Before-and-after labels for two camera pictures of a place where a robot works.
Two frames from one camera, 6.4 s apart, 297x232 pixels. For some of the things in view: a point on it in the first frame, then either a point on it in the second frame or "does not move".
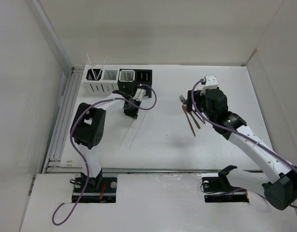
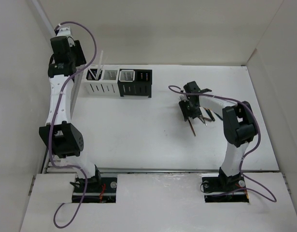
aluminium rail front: [171, 171] does not move
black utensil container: [128, 79] does not move
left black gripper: [132, 114] → [76, 48]
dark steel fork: [182, 98] does not move
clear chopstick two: [127, 134] → [101, 57]
